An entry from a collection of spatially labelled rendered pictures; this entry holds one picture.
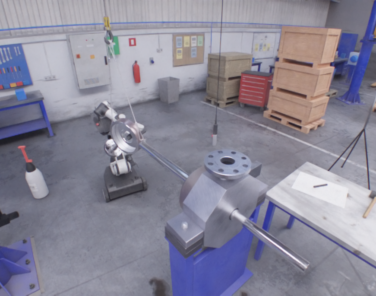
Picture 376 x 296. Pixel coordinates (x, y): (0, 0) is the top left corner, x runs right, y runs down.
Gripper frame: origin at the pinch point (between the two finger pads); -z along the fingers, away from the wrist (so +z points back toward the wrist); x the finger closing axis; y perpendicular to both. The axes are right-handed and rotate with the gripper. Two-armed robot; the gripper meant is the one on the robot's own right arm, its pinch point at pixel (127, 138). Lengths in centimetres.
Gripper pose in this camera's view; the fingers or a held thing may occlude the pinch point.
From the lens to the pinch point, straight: 269.0
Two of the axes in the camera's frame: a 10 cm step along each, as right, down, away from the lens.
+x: 6.3, -3.5, -6.9
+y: 6.0, 7.9, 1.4
